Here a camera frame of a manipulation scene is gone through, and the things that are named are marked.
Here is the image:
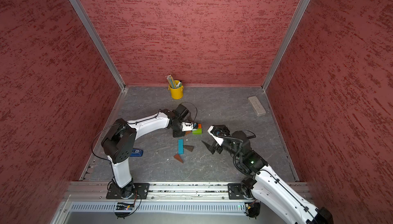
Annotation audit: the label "teal long block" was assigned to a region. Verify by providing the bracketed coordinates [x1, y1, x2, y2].
[178, 139, 184, 154]

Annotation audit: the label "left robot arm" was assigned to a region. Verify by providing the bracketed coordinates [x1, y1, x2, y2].
[101, 107, 189, 199]

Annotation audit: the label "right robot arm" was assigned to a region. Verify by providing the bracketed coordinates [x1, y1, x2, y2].
[205, 125, 334, 224]

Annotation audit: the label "aluminium corner post left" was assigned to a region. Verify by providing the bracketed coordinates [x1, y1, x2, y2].
[69, 0, 126, 92]

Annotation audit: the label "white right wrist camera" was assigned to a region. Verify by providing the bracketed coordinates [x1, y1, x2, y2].
[208, 125, 230, 146]

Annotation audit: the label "aluminium front rail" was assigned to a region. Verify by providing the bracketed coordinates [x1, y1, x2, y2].
[64, 181, 230, 201]

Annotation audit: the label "dark brown triangle block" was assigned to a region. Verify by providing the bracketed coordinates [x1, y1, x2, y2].
[183, 145, 194, 152]

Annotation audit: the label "black right camera cable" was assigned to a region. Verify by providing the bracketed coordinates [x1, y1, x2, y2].
[216, 130, 257, 176]

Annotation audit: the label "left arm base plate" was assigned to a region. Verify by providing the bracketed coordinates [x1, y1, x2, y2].
[106, 182, 150, 200]

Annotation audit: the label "blue black utility knife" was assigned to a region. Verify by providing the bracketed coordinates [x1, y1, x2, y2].
[130, 148, 143, 157]

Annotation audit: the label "white slotted cable duct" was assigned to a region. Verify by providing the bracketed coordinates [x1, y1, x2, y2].
[69, 201, 246, 215]

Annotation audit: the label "grey marbled pencil case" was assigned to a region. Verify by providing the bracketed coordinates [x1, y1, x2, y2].
[248, 96, 266, 117]

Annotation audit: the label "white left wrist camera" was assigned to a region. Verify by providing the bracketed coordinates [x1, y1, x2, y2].
[175, 103, 199, 132]

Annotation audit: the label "aluminium corner post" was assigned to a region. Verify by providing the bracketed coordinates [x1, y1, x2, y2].
[262, 0, 311, 92]
[69, 0, 126, 92]

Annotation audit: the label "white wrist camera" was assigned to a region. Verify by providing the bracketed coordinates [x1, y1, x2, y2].
[175, 103, 199, 132]
[208, 125, 230, 146]

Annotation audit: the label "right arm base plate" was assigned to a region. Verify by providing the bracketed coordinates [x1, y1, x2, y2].
[227, 183, 247, 200]

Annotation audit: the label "aluminium corner post right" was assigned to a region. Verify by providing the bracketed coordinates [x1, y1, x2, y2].
[262, 0, 311, 92]

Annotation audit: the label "green rectangular block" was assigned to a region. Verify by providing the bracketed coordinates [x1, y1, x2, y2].
[192, 128, 202, 135]

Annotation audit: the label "yellow metal pencil bucket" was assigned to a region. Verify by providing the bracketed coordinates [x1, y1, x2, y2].
[168, 80, 184, 100]

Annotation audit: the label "black camera cable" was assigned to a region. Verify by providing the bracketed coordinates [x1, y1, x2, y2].
[181, 102, 199, 123]
[216, 130, 257, 176]

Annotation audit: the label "red brown triangle block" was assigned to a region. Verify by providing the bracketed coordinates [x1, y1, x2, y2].
[174, 153, 184, 163]

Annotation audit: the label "black left camera cable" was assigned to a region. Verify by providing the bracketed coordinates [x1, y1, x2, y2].
[181, 102, 199, 123]

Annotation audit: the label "pencils in bucket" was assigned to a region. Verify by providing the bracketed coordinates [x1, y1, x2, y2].
[166, 74, 178, 89]

